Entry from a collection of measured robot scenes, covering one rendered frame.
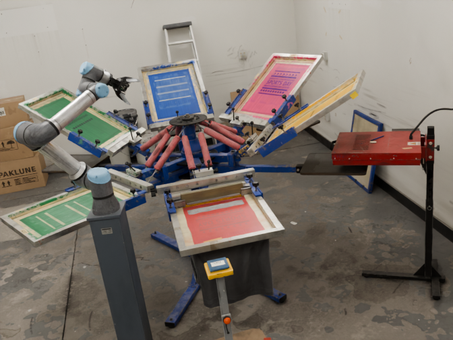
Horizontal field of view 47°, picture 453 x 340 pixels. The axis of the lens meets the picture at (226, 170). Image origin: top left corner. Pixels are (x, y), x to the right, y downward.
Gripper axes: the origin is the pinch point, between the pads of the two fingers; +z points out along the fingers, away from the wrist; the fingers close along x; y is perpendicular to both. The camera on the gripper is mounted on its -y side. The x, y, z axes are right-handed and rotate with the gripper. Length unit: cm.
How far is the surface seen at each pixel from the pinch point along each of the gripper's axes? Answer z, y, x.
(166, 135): 72, -66, -16
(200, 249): 40, 64, -62
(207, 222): 60, 37, -52
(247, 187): 86, 27, -24
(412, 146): 162, 73, 46
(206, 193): 67, 15, -38
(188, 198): 59, 11, -46
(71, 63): 106, -408, 14
